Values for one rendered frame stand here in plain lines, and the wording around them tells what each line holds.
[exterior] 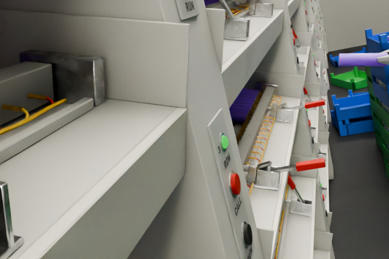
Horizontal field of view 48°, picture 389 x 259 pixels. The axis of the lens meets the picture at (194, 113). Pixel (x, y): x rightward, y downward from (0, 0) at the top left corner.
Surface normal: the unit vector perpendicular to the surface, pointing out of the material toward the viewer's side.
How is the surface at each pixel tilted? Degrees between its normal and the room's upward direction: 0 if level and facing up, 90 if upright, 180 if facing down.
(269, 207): 17
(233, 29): 90
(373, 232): 0
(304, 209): 90
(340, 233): 0
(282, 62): 90
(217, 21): 90
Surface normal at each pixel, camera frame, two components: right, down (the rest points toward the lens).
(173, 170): 0.96, 0.12
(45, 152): 0.04, -0.94
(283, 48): -0.27, 0.30
